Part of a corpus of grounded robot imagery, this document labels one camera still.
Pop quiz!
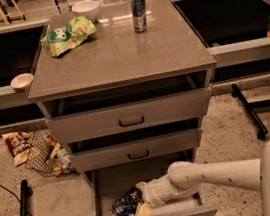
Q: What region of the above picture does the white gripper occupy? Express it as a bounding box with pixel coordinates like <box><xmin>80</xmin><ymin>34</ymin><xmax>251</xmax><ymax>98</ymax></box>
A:
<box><xmin>124</xmin><ymin>171</ymin><xmax>193</xmax><ymax>216</ymax></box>

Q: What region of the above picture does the blue chip bag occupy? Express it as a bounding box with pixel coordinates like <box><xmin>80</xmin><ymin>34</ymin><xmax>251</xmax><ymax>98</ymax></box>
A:
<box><xmin>111</xmin><ymin>187</ymin><xmax>144</xmax><ymax>216</ymax></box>

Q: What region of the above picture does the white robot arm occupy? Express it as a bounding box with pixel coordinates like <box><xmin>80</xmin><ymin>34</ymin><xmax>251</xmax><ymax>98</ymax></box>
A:
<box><xmin>135</xmin><ymin>140</ymin><xmax>270</xmax><ymax>216</ymax></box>

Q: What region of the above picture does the bottom grey drawer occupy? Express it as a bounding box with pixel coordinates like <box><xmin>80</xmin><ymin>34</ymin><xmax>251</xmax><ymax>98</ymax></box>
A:
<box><xmin>86</xmin><ymin>150</ymin><xmax>217</xmax><ymax>216</ymax></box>

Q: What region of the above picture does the grey drawer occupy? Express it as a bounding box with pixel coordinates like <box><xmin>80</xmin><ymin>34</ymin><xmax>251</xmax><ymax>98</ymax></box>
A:
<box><xmin>46</xmin><ymin>87</ymin><xmax>212</xmax><ymax>144</ymax></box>
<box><xmin>69</xmin><ymin>128</ymin><xmax>202</xmax><ymax>172</ymax></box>
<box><xmin>86</xmin><ymin>150</ymin><xmax>217</xmax><ymax>216</ymax></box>

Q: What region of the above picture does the middle grey drawer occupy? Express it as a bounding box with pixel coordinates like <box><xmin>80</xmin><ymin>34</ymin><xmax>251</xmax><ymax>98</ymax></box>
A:
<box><xmin>69</xmin><ymin>128</ymin><xmax>202</xmax><ymax>172</ymax></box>

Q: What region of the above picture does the top grey drawer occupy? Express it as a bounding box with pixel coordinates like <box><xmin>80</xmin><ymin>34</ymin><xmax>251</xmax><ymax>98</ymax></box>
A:
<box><xmin>46</xmin><ymin>87</ymin><xmax>212</xmax><ymax>144</ymax></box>

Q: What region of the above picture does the grey drawer cabinet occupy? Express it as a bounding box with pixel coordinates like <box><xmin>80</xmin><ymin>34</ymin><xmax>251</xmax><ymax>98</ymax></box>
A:
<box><xmin>15</xmin><ymin>0</ymin><xmax>240</xmax><ymax>216</ymax></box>

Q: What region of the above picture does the brown snack bag on floor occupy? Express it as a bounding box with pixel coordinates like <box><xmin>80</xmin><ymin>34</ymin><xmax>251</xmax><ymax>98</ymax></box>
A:
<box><xmin>2</xmin><ymin>131</ymin><xmax>33</xmax><ymax>166</ymax></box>

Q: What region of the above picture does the green chip bag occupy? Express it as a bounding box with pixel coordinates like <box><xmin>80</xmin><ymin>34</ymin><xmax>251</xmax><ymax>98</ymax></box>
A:
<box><xmin>40</xmin><ymin>16</ymin><xmax>96</xmax><ymax>57</ymax></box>

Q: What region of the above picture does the white bowl on counter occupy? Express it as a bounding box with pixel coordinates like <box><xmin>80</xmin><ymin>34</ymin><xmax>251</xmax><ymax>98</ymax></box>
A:
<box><xmin>72</xmin><ymin>0</ymin><xmax>101</xmax><ymax>21</ymax></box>

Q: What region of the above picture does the black stand leg right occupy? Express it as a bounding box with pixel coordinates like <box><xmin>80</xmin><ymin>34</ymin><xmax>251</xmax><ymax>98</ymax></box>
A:
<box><xmin>231</xmin><ymin>84</ymin><xmax>270</xmax><ymax>141</ymax></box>

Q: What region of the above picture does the dark energy drink can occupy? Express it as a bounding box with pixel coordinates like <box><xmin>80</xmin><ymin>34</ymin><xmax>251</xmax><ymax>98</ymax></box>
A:
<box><xmin>130</xmin><ymin>0</ymin><xmax>147</xmax><ymax>33</ymax></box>

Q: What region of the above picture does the wire mesh basket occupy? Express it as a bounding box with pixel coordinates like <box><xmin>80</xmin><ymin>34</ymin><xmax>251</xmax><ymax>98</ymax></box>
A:
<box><xmin>25</xmin><ymin>129</ymin><xmax>76</xmax><ymax>178</ymax></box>

